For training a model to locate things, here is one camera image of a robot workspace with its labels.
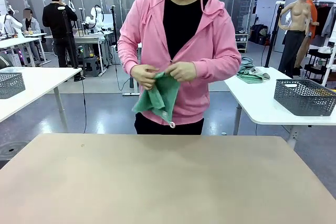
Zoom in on person's right hand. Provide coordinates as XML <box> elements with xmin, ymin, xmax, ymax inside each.
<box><xmin>130</xmin><ymin>64</ymin><xmax>160</xmax><ymax>90</ymax></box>

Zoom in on person's left hand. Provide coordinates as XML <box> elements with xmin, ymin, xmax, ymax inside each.
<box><xmin>166</xmin><ymin>62</ymin><xmax>197</xmax><ymax>82</ymax></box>

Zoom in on green terry towel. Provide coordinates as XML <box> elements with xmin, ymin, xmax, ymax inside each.
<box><xmin>132</xmin><ymin>71</ymin><xmax>182</xmax><ymax>129</ymax></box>
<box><xmin>236</xmin><ymin>72</ymin><xmax>263</xmax><ymax>81</ymax></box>

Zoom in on blue-grey terry towel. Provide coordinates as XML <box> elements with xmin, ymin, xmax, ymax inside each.
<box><xmin>240</xmin><ymin>56</ymin><xmax>255</xmax><ymax>74</ymax></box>

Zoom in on light grey towel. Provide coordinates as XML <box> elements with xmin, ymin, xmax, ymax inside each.
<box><xmin>249</xmin><ymin>68</ymin><xmax>271</xmax><ymax>80</ymax></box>

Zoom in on grey plastic lattice basket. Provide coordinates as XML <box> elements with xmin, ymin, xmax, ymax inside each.
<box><xmin>0</xmin><ymin>71</ymin><xmax>26</xmax><ymax>100</ymax></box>
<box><xmin>274</xmin><ymin>79</ymin><xmax>336</xmax><ymax>116</ymax></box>

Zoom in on person's left forearm pink sleeve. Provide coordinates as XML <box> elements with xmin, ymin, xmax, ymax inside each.
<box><xmin>194</xmin><ymin>48</ymin><xmax>242</xmax><ymax>83</ymax></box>

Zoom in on person's right forearm pink sleeve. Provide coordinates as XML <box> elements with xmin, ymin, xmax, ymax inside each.
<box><xmin>117</xmin><ymin>37</ymin><xmax>144</xmax><ymax>78</ymax></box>

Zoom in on person in pink hoodie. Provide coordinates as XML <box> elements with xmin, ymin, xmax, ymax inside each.
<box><xmin>117</xmin><ymin>0</ymin><xmax>242</xmax><ymax>135</ymax></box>

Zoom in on dark grey step stool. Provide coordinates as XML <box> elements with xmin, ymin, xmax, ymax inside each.
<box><xmin>82</xmin><ymin>57</ymin><xmax>101</xmax><ymax>78</ymax></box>

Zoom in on black thin stand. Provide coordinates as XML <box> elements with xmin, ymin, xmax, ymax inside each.
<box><xmin>110</xmin><ymin>5</ymin><xmax>121</xmax><ymax>65</ymax></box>

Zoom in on white shoe shelf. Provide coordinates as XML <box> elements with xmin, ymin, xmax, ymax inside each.
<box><xmin>235</xmin><ymin>33</ymin><xmax>249</xmax><ymax>54</ymax></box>

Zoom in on black bags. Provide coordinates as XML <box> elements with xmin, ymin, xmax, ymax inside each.
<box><xmin>250</xmin><ymin>24</ymin><xmax>271</xmax><ymax>46</ymax></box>

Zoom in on white table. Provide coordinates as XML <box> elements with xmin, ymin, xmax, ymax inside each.
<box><xmin>224</xmin><ymin>66</ymin><xmax>336</xmax><ymax>151</ymax></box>
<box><xmin>0</xmin><ymin>67</ymin><xmax>82</xmax><ymax>133</ymax></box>

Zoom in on man in black clothes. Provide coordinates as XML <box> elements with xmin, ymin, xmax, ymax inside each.
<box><xmin>42</xmin><ymin>0</ymin><xmax>86</xmax><ymax>82</ymax></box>

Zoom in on bare mannequin with dark trousers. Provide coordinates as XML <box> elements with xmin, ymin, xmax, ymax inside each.
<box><xmin>278</xmin><ymin>0</ymin><xmax>312</xmax><ymax>79</ymax></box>

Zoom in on seated person in grey jacket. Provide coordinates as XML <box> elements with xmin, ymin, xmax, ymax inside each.
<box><xmin>22</xmin><ymin>8</ymin><xmax>42</xmax><ymax>35</ymax></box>

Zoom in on long white desk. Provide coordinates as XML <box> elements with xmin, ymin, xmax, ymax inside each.
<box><xmin>0</xmin><ymin>36</ymin><xmax>52</xmax><ymax>68</ymax></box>

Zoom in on black wheeled cart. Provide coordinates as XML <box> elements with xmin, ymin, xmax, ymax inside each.
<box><xmin>303</xmin><ymin>47</ymin><xmax>332</xmax><ymax>83</ymax></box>

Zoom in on mannequin with orange shirt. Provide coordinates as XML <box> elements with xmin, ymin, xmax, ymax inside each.
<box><xmin>306</xmin><ymin>0</ymin><xmax>320</xmax><ymax>39</ymax></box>

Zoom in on round grey floor plate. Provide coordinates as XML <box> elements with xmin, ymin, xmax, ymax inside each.
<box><xmin>0</xmin><ymin>141</ymin><xmax>29</xmax><ymax>161</ymax></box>

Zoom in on clothes rack with garments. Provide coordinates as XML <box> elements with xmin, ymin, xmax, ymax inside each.
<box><xmin>314</xmin><ymin>1</ymin><xmax>336</xmax><ymax>39</ymax></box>

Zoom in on black hanging cable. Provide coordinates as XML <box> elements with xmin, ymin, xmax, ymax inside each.
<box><xmin>80</xmin><ymin>76</ymin><xmax>88</xmax><ymax>133</ymax></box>

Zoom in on white workbench with frame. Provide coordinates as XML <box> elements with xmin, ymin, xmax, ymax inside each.
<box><xmin>72</xmin><ymin>30</ymin><xmax>117</xmax><ymax>74</ymax></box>

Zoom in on black camera tripod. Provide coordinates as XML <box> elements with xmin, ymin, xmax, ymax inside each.
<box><xmin>59</xmin><ymin>5</ymin><xmax>79</xmax><ymax>69</ymax></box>

